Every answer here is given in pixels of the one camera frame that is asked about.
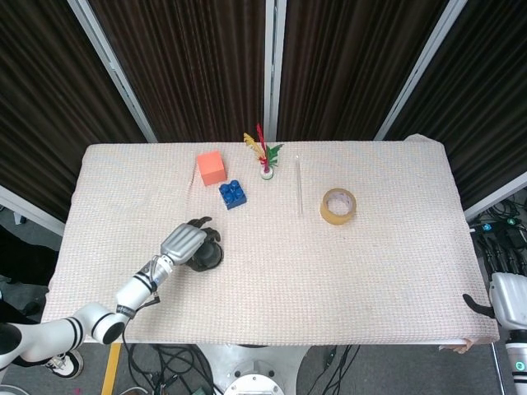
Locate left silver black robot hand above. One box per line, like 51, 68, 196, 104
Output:
159, 216, 223, 272

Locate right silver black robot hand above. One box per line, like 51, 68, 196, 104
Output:
461, 238, 527, 330

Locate black round object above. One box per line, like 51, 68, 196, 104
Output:
192, 238, 226, 272

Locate blue building block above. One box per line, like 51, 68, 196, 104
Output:
218, 179, 249, 211

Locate orange foam cube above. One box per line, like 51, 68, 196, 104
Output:
196, 150, 227, 188

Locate colourful feather shuttlecock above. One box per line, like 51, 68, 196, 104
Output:
242, 123, 284, 181

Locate white waffle tablecloth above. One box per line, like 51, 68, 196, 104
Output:
39, 133, 501, 354

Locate yellow floor tape strip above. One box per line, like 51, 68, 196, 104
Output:
100, 343, 124, 395

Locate yellow packing tape roll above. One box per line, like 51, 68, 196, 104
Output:
319, 188, 358, 226

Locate person in black trousers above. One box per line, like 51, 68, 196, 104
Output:
0, 224, 59, 368

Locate black white sneaker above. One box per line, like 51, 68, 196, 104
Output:
44, 350, 85, 379

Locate dark brown partition panel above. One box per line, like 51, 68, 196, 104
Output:
0, 0, 150, 223
276, 0, 448, 142
88, 0, 268, 144
385, 0, 527, 209

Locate black floor cable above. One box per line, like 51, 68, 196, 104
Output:
306, 344, 361, 395
469, 197, 527, 248
127, 343, 215, 395

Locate grey aluminium partition post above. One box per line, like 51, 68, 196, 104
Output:
373, 0, 469, 142
263, 0, 288, 143
67, 0, 158, 144
463, 170, 527, 221
0, 184, 66, 238

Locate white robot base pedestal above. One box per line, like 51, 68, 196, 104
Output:
197, 343, 310, 395

